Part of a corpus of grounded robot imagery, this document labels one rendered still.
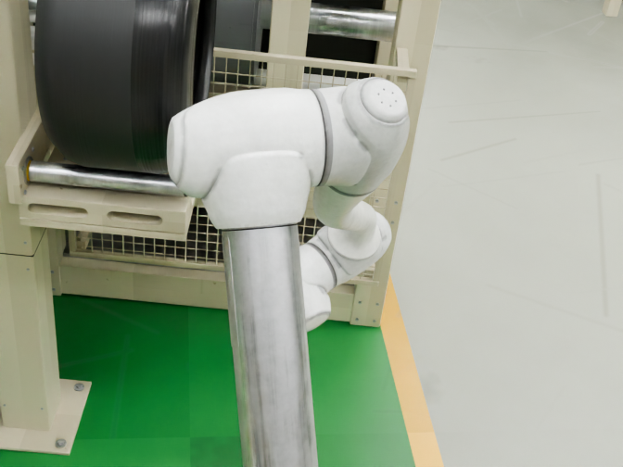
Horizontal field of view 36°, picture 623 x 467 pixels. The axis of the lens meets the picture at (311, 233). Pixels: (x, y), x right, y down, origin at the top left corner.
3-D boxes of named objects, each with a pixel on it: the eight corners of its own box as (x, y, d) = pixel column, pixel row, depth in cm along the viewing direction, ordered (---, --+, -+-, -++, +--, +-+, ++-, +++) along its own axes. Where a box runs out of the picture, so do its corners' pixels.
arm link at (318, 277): (242, 288, 184) (295, 255, 190) (290, 350, 180) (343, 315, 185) (248, 263, 175) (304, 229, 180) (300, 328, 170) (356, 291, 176)
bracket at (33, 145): (8, 203, 202) (4, 164, 196) (56, 111, 234) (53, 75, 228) (24, 205, 202) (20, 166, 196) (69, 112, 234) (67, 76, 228)
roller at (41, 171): (21, 170, 201) (27, 155, 203) (24, 184, 204) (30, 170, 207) (187, 187, 201) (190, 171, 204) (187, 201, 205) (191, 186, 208)
